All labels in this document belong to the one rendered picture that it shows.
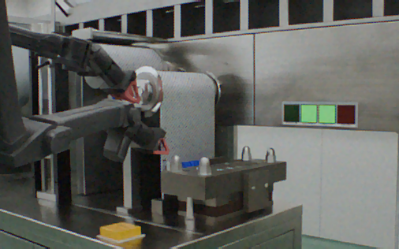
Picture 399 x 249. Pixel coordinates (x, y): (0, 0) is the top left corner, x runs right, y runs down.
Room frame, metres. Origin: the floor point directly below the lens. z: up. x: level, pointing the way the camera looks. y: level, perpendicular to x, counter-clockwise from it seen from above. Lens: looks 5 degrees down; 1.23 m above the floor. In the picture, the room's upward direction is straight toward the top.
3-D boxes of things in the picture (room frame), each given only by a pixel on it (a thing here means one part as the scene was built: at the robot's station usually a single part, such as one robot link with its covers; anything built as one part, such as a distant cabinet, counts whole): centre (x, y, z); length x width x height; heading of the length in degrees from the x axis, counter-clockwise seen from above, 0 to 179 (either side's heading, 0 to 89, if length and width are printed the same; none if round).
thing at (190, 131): (1.45, 0.11, 1.11); 0.23 x 0.01 x 0.18; 142
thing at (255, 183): (1.37, -0.09, 0.96); 0.10 x 0.03 x 0.11; 142
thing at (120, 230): (1.11, 0.25, 0.91); 0.07 x 0.07 x 0.02; 52
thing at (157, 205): (1.46, 0.11, 0.92); 0.28 x 0.04 x 0.04; 142
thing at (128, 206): (1.39, 0.29, 1.05); 0.06 x 0.05 x 0.31; 142
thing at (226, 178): (1.41, 0.00, 1.00); 0.40 x 0.16 x 0.06; 142
